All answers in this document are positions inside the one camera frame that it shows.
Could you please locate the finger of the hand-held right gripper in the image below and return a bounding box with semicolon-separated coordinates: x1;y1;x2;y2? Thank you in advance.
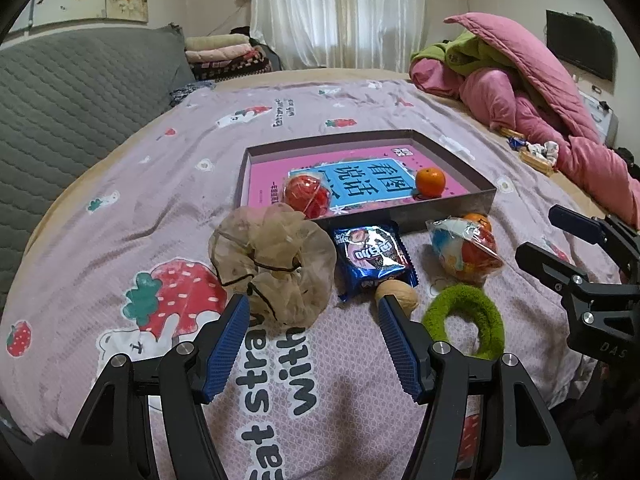
515;242;626;326
548;204;640;281

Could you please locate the white appliance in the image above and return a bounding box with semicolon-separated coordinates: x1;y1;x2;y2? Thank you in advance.
577;85;621;146

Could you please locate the blue orange toy egg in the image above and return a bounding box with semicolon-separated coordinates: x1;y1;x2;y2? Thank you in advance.
426;216;504;282

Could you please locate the small orange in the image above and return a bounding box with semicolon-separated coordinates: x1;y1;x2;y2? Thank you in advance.
416;167;446;199
462;212;493;234

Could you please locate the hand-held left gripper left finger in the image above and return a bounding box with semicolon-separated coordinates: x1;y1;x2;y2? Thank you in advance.
65;292;251;480

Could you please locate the white curtain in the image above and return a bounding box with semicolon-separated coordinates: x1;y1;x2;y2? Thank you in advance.
249;0;437;72

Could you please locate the dark floral cloth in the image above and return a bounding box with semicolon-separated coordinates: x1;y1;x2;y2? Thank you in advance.
167;80;216;109

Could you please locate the grey quilted headboard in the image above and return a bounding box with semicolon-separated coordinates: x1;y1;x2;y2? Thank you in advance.
0;24;197;311

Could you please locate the beige mesh scrunchie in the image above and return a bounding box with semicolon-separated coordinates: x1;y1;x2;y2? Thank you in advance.
208;205;338;325

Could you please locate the stack of folded blankets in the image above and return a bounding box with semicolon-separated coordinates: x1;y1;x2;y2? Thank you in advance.
184;35;274;82

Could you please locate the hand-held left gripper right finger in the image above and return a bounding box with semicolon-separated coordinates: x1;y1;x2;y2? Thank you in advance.
377;294;578;480

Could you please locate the green blanket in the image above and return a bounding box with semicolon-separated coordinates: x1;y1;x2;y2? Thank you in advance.
411;30;517;79

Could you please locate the grey shallow cardboard box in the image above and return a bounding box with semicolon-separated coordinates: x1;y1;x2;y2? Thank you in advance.
235;130;497;234

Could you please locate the strawberry printed bed sheet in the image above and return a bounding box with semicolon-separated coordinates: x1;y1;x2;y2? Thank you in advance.
0;77;623;480

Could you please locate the green fuzzy scrunchie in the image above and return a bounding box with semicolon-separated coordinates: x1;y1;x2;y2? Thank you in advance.
421;284;505;360

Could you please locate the walnut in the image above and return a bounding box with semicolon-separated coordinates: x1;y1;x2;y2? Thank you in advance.
375;280;419;319

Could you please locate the red wrapped toy egg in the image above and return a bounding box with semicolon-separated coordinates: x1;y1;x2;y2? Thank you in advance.
284;171;334;219

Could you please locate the small wicker basket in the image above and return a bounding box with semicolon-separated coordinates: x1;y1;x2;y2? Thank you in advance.
519;140;559;177

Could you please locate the blue cookie packet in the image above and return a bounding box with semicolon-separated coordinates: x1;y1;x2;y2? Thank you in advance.
332;220;419;303

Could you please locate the pink picture book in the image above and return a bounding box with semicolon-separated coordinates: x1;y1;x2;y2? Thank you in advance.
248;145;473;207

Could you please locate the pink quilt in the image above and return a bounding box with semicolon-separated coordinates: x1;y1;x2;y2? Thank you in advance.
409;12;640;227

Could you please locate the black television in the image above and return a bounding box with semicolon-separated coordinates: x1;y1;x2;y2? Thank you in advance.
544;9;615;82

